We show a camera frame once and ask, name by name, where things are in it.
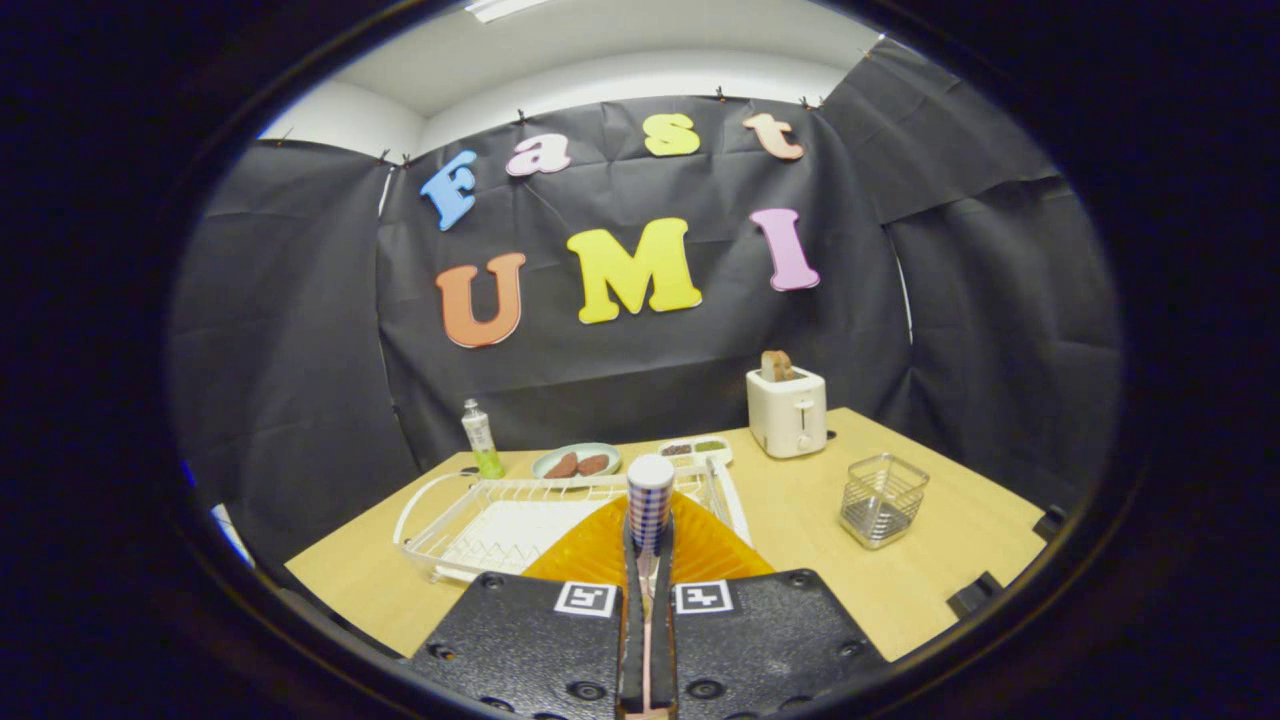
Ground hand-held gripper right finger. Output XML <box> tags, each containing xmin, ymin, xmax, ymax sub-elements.
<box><xmin>653</xmin><ymin>495</ymin><xmax>891</xmax><ymax>720</ymax></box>

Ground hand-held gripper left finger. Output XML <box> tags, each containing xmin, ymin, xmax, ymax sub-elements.
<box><xmin>405</xmin><ymin>495</ymin><xmax>647</xmax><ymax>720</ymax></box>

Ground white wire dish rack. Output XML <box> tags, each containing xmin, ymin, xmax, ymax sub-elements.
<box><xmin>393</xmin><ymin>458</ymin><xmax>751</xmax><ymax>584</ymax></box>

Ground metal wire basket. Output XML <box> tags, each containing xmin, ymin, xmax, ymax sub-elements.
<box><xmin>838</xmin><ymin>453</ymin><xmax>930</xmax><ymax>551</ymax></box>

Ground pale green oval plate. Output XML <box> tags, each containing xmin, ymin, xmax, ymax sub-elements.
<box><xmin>531</xmin><ymin>442</ymin><xmax>622</xmax><ymax>481</ymax></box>

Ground small white divided tray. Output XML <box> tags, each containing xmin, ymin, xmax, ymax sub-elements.
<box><xmin>657</xmin><ymin>436</ymin><xmax>734</xmax><ymax>469</ymax></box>

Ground green clear plastic bottle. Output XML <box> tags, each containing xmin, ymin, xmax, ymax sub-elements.
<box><xmin>461</xmin><ymin>399</ymin><xmax>506</xmax><ymax>480</ymax></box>

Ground cream toaster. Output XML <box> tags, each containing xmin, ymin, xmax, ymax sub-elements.
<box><xmin>746</xmin><ymin>365</ymin><xmax>829</xmax><ymax>460</ymax></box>

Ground white ceiling light panel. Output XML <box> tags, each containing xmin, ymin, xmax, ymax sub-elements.
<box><xmin>465</xmin><ymin>0</ymin><xmax>551</xmax><ymax>23</ymax></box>

